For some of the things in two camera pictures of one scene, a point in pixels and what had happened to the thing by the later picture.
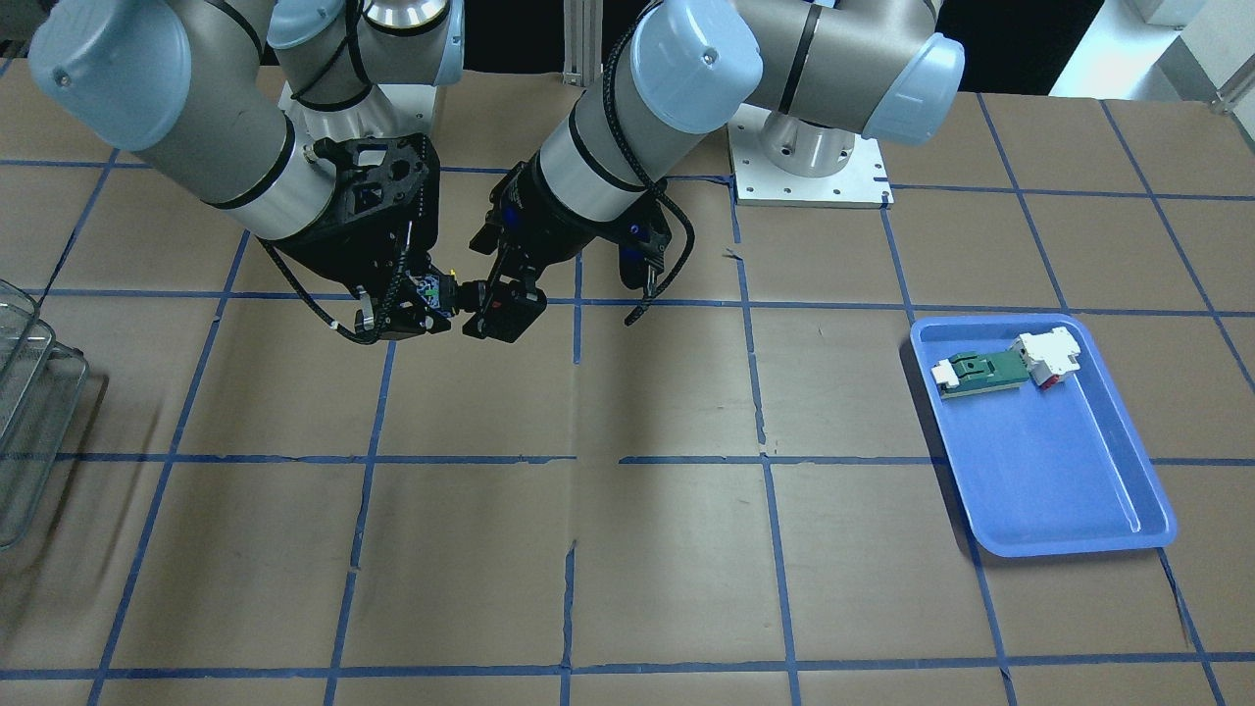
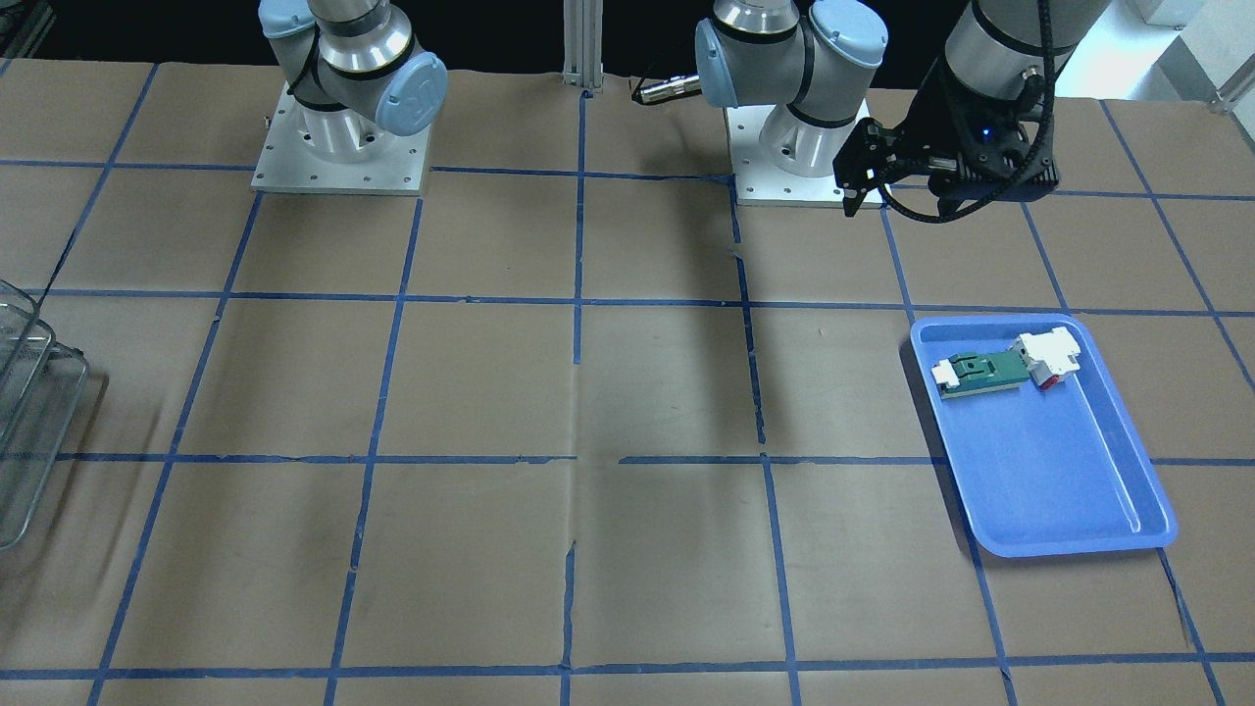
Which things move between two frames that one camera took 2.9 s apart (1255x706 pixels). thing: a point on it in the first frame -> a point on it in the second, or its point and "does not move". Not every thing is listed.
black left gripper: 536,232 -> 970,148
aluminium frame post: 582,41 does not move
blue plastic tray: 1042,472 does not move
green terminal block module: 971,372 does not move
